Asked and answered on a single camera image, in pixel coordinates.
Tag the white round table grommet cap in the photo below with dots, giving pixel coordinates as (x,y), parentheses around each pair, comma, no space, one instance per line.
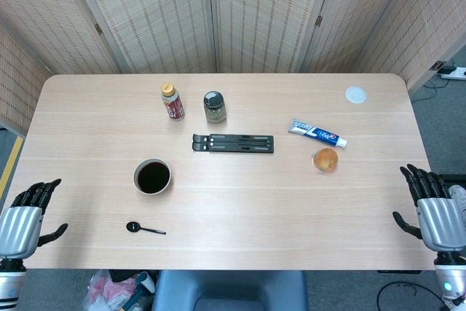
(356,94)

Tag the black plastic spoon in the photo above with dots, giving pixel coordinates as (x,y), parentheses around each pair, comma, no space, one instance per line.
(132,226)

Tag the brass screen hinge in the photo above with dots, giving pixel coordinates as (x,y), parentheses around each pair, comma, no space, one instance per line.
(319,20)
(97,28)
(437,65)

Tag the small red-label bottle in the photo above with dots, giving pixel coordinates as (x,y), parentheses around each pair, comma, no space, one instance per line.
(173,104)

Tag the woven folding screen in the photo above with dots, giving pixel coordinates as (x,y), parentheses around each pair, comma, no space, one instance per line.
(164,16)

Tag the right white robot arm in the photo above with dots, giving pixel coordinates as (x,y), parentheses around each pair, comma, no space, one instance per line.
(449,282)

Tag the dark padded seat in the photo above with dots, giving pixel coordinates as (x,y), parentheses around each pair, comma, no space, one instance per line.
(229,289)

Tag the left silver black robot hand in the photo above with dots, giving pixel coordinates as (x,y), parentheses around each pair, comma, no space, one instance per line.
(20,229)

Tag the blue white toothpaste tube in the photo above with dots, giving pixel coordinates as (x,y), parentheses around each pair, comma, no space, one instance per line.
(313,131)

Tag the black folding laptop stand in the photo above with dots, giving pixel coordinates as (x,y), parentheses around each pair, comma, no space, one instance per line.
(233,143)

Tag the cup of dark coffee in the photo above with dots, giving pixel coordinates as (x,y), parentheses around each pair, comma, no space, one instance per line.
(153,177)

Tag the plastic bag with clutter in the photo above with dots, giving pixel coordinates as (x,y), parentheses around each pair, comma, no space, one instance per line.
(109,293)

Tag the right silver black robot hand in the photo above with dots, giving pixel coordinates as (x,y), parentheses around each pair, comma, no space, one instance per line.
(435,221)

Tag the orange jelly cup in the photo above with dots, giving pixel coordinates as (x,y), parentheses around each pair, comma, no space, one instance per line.
(325,160)

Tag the glass jar with black lid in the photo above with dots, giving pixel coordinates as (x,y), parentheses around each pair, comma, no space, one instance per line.
(214,107)

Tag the white power strip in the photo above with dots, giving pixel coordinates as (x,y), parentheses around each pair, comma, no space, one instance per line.
(455,72)

